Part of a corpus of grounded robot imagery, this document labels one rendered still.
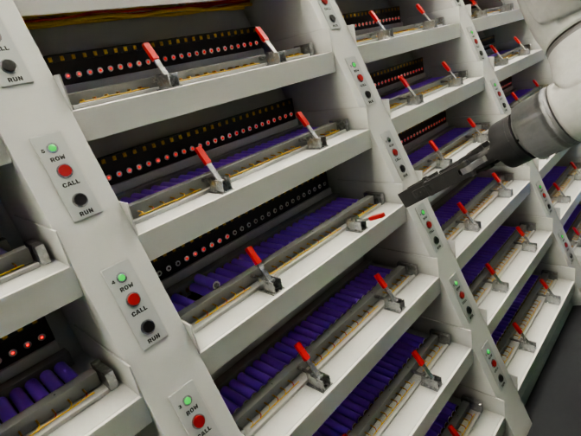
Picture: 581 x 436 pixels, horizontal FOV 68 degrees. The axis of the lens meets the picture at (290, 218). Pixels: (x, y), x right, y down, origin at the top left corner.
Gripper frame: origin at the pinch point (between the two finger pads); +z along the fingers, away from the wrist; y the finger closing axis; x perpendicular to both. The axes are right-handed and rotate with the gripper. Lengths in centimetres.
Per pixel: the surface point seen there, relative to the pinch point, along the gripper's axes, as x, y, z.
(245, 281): 2.5, -28.4, 22.2
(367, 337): -20.5, -11.6, 21.2
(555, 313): -60, 64, 26
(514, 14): 35, 140, 13
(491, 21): 34, 114, 13
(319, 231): 2.9, -7.2, 21.7
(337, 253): -2.5, -11.0, 16.4
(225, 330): -1.9, -39.1, 17.0
